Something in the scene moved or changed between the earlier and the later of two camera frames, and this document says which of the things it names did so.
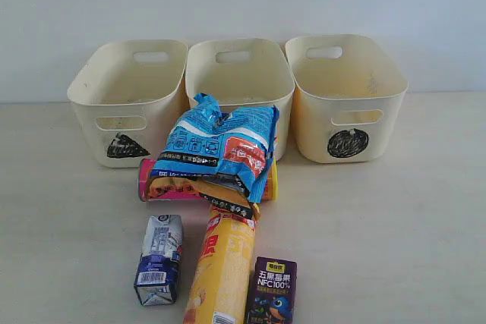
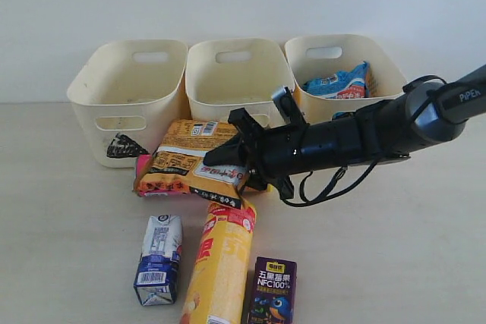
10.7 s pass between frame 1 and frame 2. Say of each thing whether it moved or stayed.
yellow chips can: stayed
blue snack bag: moved
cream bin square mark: stayed
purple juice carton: stayed
